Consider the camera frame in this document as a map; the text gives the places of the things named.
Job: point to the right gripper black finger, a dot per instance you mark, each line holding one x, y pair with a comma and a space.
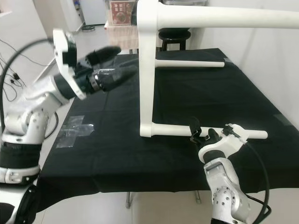
213, 136
195, 128

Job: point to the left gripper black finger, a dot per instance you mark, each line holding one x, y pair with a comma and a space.
103, 56
117, 78

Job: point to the white plastic table leg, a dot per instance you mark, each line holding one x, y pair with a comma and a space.
215, 17
191, 64
173, 130

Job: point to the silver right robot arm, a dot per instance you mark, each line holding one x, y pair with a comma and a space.
226, 191

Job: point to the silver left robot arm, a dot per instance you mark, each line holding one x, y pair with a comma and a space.
28, 121

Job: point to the small black floor object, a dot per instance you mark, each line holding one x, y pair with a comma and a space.
87, 28

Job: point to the black tablecloth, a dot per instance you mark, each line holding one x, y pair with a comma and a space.
215, 98

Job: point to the white appliance cabinet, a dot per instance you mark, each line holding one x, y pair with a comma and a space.
92, 11

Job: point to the printed box with orange lid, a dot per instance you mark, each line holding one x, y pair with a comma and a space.
121, 13

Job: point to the clear tape patch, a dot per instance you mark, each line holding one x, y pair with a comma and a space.
74, 131
284, 120
227, 59

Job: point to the black stool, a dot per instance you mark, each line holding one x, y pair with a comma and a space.
173, 37

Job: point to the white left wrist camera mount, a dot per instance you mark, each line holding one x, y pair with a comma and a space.
65, 56

